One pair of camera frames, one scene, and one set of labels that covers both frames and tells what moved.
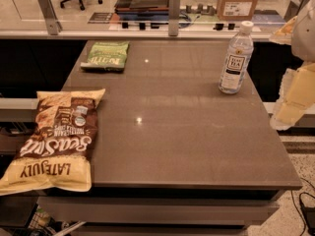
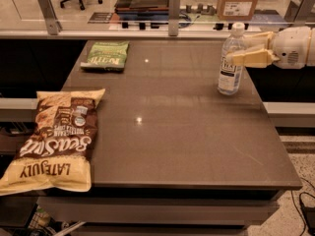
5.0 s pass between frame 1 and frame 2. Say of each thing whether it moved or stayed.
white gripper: moved
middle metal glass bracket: stayed
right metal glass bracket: stayed
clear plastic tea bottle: moved
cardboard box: stayed
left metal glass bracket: stayed
